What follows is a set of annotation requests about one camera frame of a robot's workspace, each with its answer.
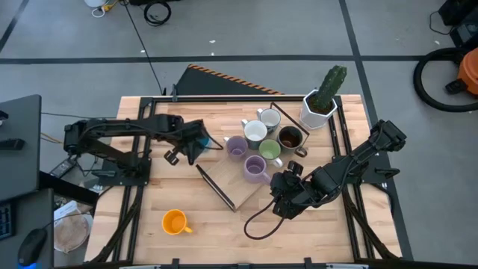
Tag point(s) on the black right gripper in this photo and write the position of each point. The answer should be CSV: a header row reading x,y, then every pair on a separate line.
x,y
300,190

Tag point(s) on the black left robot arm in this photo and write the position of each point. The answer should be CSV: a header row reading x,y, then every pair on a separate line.
x,y
112,127

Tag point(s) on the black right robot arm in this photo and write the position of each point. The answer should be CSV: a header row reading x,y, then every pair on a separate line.
x,y
358,157

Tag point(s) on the black ramp with orange stripes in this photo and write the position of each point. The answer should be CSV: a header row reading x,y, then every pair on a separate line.
x,y
209,82

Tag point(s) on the dark brown mug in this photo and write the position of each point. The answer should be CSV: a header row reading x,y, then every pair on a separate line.
x,y
290,138

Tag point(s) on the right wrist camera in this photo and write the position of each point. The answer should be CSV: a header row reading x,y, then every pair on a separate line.
x,y
295,167

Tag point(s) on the black aluminium station frame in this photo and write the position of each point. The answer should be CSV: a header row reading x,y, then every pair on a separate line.
x,y
224,99

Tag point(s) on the black monitor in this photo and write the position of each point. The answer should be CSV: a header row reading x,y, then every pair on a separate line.
x,y
18,168

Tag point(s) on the orange mug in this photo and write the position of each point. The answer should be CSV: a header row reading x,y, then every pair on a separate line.
x,y
173,222

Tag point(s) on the white mug with blue pattern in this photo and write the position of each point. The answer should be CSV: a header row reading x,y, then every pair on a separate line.
x,y
269,119

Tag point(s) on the orange shop vacuum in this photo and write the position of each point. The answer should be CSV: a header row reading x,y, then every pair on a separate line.
x,y
470,71

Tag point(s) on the plain white mug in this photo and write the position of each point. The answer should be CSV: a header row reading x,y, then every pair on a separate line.
x,y
255,131

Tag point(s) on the black power brick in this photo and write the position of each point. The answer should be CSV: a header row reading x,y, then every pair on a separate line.
x,y
62,167

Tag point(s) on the green cactus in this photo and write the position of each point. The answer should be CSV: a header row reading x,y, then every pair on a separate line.
x,y
330,86

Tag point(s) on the black computer mouse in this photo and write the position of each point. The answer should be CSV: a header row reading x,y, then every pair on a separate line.
x,y
31,246

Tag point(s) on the teal glazed mug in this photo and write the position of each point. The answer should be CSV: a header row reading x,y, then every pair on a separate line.
x,y
204,143

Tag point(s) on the white bucket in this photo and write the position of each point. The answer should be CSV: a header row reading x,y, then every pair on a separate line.
x,y
95,3

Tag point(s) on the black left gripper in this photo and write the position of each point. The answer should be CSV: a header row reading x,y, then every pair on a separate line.
x,y
192,134

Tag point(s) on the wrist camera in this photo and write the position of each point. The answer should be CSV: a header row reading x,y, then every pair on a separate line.
x,y
295,167
171,157

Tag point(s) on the black keyboard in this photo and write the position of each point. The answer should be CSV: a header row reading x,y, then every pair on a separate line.
x,y
5,220

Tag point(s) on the round wooden disc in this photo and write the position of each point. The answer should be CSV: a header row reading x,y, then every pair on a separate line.
x,y
71,233

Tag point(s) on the white paper sheet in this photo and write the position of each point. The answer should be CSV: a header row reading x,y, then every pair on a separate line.
x,y
67,209

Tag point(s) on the white faceted plant pot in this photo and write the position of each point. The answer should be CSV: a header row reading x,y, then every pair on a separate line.
x,y
310,117

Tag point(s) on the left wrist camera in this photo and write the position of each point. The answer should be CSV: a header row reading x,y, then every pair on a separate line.
x,y
171,157

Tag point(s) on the black computer desk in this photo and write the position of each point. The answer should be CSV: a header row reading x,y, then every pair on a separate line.
x,y
33,209

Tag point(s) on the black equipment case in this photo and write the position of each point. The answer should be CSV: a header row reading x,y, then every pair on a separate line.
x,y
463,30

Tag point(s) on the purple mug with brown rim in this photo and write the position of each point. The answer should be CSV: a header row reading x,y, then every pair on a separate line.
x,y
236,147

